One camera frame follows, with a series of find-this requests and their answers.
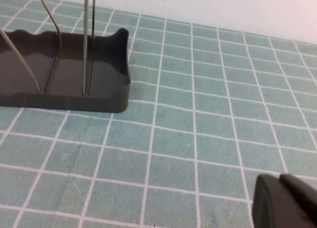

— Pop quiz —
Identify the green grid tablecloth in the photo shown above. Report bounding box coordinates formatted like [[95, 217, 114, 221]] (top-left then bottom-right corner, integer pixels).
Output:
[[0, 0, 317, 228]]

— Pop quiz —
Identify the dark grey lid rack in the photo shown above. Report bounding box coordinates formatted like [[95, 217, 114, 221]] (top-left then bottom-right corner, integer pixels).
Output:
[[0, 0, 131, 114]]

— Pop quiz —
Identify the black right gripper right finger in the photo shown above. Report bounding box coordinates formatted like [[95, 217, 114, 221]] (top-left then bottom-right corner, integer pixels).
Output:
[[279, 172, 317, 228]]

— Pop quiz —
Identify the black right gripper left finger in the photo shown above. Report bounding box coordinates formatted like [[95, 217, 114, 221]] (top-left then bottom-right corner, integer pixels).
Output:
[[252, 173, 308, 228]]

